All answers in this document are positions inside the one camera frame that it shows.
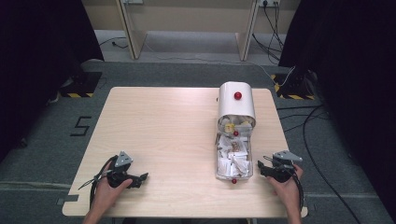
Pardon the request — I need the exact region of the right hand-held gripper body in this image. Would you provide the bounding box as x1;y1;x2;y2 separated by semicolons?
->
269;149;304;184

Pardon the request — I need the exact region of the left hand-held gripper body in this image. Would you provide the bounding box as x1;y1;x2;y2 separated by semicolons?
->
106;150;142;189

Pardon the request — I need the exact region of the clear tray with red knob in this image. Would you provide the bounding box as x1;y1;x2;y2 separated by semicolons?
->
214;130;254;185

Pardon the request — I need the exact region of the white bin with red knob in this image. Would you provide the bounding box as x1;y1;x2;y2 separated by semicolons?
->
217;80;257;131

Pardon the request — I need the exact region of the person's left hand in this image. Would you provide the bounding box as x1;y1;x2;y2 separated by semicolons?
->
92;161;134;217

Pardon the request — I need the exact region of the person's right hand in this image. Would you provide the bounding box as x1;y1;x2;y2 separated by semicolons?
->
266;163;304;207

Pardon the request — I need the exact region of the black curtain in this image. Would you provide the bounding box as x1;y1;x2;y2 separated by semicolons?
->
0;0;105;162
277;0;396;216

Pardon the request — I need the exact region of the beige wooden stand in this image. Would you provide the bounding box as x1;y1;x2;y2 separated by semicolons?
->
115;0;260;62

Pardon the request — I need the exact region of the right hand-held gripper cable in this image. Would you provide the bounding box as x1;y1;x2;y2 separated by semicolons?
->
262;155;305;213

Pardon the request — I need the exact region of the hand-held gripper cable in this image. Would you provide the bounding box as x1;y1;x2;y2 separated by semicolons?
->
262;155;305;213
78;154;119;210

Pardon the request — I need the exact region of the left hand-held gripper cable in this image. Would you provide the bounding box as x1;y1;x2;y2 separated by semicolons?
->
78;154;119;210

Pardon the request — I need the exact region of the long black floor cable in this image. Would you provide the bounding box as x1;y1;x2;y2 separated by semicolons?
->
276;104;363;224

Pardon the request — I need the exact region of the black striped base plate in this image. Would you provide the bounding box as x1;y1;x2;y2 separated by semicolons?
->
270;72;316;101
58;71;104;99

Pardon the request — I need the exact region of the bundle of black socket cables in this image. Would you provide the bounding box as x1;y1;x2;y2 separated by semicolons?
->
251;2;286;64

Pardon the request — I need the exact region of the short black cable with plug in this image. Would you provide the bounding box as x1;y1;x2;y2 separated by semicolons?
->
98;36;129;50

